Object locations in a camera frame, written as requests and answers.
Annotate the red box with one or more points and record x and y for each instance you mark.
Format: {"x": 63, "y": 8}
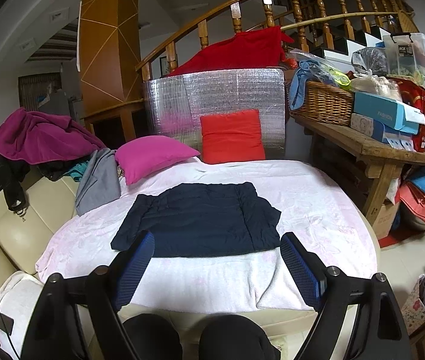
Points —
{"x": 420, "y": 135}

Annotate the neon yellow cloth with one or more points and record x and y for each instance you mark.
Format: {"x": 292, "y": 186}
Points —
{"x": 338, "y": 77}

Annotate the person's left leg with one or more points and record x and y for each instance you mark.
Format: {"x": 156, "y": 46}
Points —
{"x": 152, "y": 337}

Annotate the wooden stair railing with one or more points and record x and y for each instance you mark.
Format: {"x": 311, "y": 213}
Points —
{"x": 268, "y": 11}

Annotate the black phone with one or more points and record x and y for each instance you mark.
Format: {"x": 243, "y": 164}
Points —
{"x": 5, "y": 324}

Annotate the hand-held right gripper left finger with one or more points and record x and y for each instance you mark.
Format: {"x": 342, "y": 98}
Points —
{"x": 133, "y": 266}

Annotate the teal garment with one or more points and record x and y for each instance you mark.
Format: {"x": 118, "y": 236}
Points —
{"x": 77, "y": 170}

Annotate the black garment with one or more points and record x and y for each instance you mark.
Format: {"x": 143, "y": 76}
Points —
{"x": 18, "y": 193}

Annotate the cream leather sofa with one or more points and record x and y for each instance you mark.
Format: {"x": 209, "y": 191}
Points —
{"x": 21, "y": 240}

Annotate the red pillow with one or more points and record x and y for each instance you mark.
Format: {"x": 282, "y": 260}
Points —
{"x": 231, "y": 138}

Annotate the magenta fleece garment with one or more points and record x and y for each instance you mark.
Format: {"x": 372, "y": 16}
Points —
{"x": 40, "y": 135}

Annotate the small blue white box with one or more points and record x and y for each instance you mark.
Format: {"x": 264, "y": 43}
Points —
{"x": 400, "y": 138}

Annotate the grey garment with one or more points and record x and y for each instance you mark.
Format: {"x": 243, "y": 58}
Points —
{"x": 100, "y": 183}

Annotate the white patterned box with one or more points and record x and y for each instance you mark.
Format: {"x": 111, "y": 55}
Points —
{"x": 364, "y": 123}

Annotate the blue cardboard box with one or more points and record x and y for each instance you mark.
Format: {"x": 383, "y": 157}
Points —
{"x": 381, "y": 110}

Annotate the beige plastic bag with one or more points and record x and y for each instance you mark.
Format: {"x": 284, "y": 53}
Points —
{"x": 377, "y": 84}

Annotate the white fluffy towel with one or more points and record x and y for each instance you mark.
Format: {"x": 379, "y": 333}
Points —
{"x": 13, "y": 292}

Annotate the navy blue zip jacket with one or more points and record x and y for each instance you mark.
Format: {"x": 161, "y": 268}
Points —
{"x": 205, "y": 221}

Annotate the magenta pillow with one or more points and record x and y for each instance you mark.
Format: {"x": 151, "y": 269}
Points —
{"x": 152, "y": 157}

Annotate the coral folded cloth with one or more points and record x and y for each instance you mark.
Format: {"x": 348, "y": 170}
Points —
{"x": 422, "y": 206}

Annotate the wooden pillar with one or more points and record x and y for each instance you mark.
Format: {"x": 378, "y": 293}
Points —
{"x": 107, "y": 45}

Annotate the clear plastic storage box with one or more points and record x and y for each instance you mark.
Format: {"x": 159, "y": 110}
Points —
{"x": 422, "y": 60}

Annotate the silver foil panel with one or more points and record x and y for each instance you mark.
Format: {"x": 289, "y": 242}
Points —
{"x": 216, "y": 93}

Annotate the red cloth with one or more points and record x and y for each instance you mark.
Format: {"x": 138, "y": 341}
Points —
{"x": 242, "y": 52}

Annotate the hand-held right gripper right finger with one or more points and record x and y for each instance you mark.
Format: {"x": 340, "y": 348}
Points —
{"x": 302, "y": 270}

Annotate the floral gift bag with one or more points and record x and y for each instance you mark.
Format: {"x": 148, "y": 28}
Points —
{"x": 415, "y": 307}

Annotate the wooden table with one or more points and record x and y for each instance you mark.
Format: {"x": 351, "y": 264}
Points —
{"x": 377, "y": 146}

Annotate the dark patterned plastic bag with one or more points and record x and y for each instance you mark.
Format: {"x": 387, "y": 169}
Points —
{"x": 370, "y": 60}

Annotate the red floor mat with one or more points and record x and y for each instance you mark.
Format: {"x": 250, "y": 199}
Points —
{"x": 404, "y": 238}

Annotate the wicker basket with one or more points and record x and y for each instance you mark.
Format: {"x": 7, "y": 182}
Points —
{"x": 325, "y": 101}

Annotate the person's leg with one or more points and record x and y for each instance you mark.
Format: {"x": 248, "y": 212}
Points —
{"x": 152, "y": 337}
{"x": 235, "y": 341}

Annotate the brown cardboard box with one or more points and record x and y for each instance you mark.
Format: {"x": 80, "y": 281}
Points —
{"x": 385, "y": 217}

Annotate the person's right leg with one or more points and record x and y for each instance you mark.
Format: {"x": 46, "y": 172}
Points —
{"x": 235, "y": 341}

